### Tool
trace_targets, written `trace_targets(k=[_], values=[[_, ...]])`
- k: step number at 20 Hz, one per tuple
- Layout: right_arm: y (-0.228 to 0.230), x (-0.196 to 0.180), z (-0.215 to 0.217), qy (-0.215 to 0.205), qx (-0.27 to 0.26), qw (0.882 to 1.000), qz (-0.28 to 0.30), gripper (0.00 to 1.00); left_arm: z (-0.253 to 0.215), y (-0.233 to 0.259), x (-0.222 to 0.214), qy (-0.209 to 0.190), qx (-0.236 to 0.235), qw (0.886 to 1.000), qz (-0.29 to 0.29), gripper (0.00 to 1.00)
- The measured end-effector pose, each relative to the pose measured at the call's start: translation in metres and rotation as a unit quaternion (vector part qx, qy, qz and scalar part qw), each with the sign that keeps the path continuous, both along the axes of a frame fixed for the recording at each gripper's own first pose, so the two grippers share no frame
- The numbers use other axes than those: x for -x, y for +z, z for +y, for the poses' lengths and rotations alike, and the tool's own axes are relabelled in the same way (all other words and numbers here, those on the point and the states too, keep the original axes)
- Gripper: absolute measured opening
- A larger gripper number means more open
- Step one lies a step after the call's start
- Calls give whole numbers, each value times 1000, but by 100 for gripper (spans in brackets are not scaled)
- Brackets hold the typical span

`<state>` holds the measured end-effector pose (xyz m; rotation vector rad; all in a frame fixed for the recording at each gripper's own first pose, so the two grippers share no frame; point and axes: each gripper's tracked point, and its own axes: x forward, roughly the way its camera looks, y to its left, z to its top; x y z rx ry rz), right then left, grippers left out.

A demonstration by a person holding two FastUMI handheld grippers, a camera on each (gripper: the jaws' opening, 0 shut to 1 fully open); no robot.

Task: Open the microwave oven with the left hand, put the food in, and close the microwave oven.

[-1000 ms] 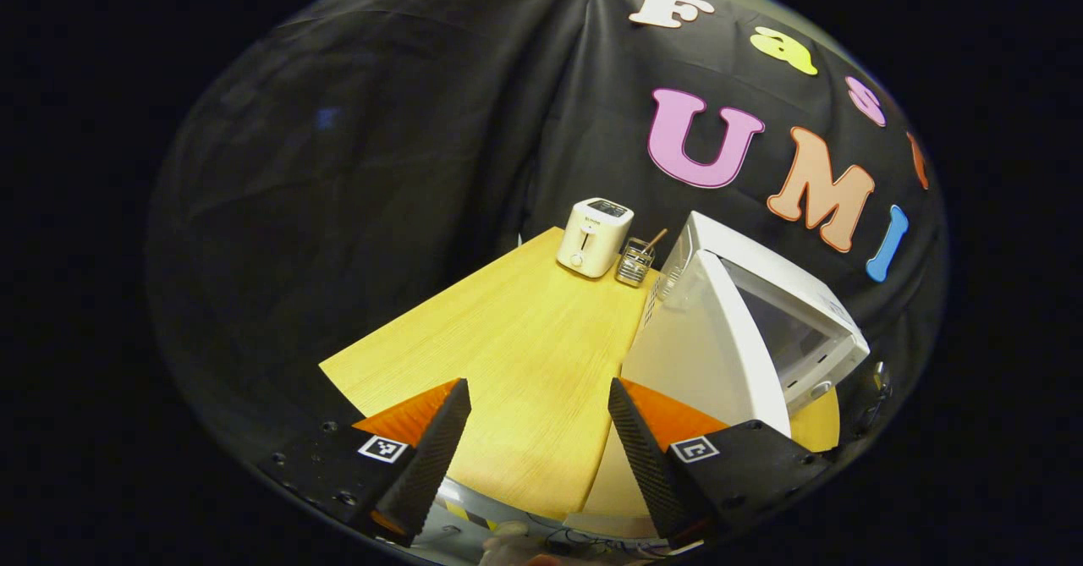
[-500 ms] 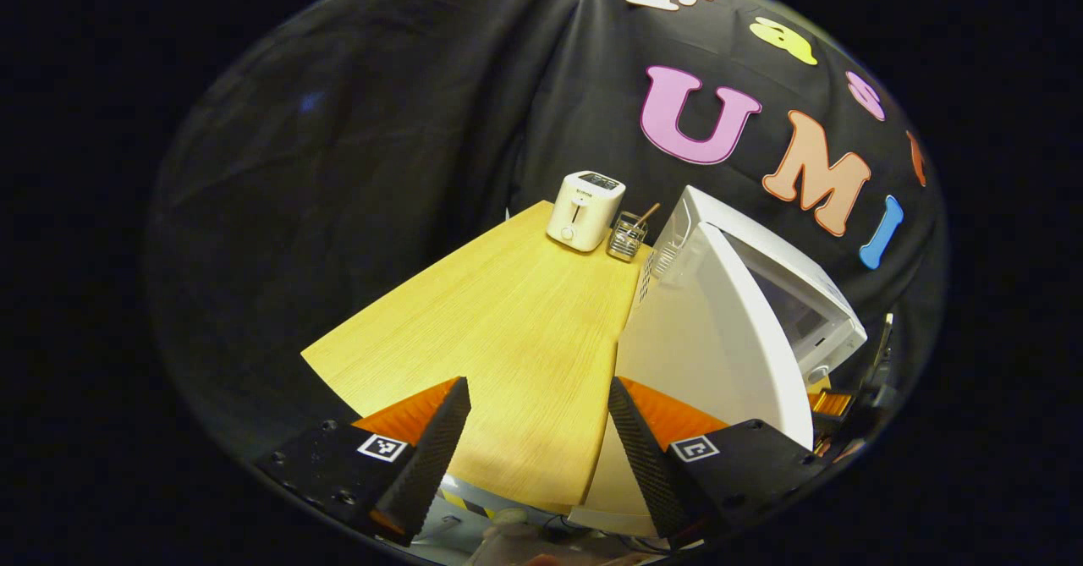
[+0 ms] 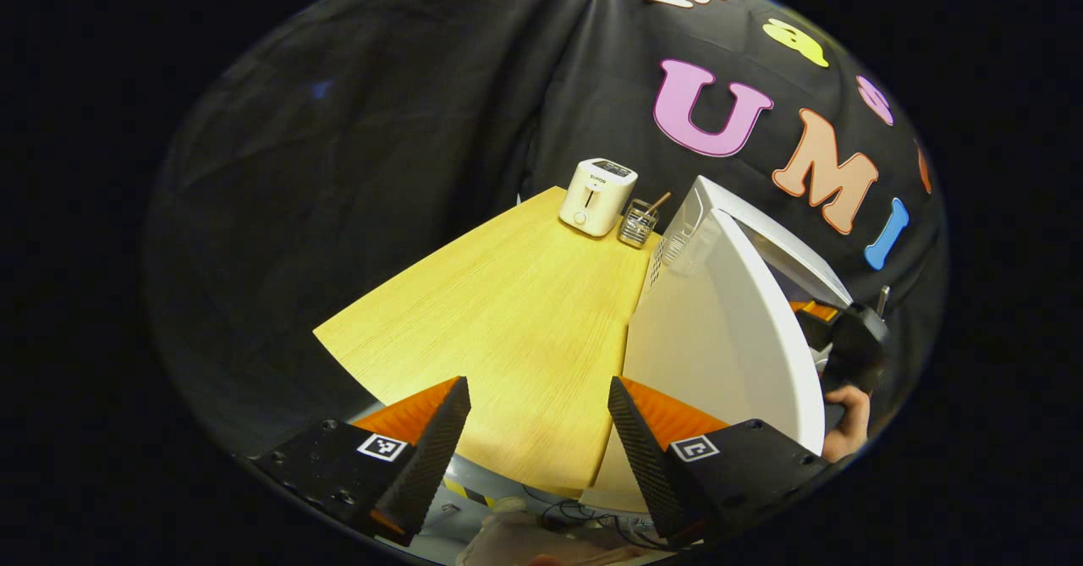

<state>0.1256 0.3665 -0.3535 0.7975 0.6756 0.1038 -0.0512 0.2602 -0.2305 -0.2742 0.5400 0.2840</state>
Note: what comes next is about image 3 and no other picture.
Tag white microwave oven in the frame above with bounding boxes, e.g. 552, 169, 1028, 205
580, 175, 855, 514

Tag yellow black hazard tape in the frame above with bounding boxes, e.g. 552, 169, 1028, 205
442, 476, 498, 509

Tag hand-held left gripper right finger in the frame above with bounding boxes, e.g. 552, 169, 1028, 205
607, 376, 834, 547

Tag white toaster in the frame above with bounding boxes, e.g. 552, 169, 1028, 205
558, 158, 639, 238

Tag tangled black cables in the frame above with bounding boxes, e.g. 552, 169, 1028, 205
520, 486, 669, 550

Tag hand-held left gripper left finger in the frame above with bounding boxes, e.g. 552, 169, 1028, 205
254, 376, 472, 547

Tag metal wire basket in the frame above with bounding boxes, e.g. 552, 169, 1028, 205
617, 199, 659, 250

